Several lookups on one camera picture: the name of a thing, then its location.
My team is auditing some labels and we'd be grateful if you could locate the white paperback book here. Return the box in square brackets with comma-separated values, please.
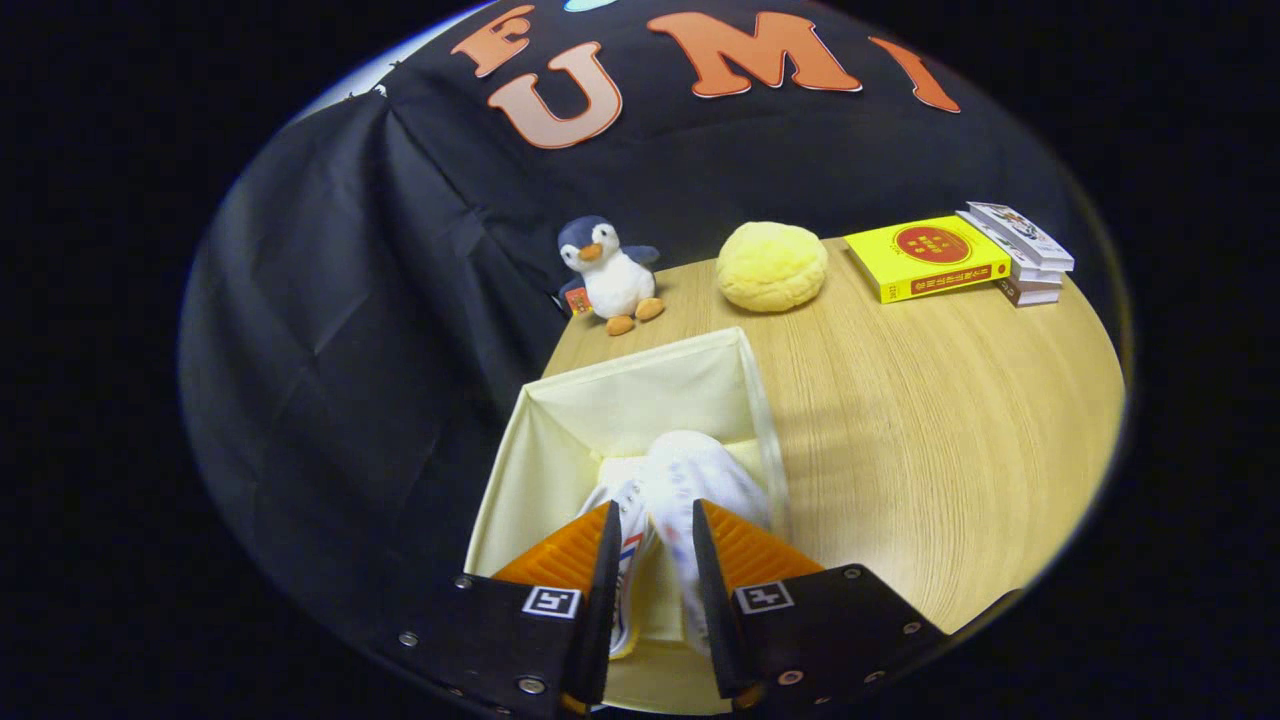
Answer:
[955, 210, 1063, 286]

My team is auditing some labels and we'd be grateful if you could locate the white canvas shoe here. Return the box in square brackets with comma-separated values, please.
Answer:
[645, 430, 773, 656]
[580, 480, 661, 659]

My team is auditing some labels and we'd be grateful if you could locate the yellow plush bun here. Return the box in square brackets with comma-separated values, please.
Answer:
[715, 221, 829, 314]

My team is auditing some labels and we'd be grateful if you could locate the penguin plush toy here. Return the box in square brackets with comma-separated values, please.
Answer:
[556, 215, 667, 337]

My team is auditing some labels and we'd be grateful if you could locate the black backdrop cloth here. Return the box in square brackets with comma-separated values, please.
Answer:
[180, 0, 1111, 641]

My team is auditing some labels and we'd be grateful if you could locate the yellow book with red circle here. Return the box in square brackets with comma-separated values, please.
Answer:
[843, 215, 1013, 305]

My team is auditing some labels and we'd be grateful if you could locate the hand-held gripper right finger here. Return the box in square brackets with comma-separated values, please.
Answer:
[692, 498, 951, 706]

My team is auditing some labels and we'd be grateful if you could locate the brown spine paperback book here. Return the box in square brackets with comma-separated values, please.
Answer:
[995, 275, 1061, 307]

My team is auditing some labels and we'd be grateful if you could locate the beige fabric storage box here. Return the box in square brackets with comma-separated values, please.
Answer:
[463, 326, 791, 716]

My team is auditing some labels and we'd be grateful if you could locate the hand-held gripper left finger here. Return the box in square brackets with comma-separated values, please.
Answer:
[385, 500, 623, 720]

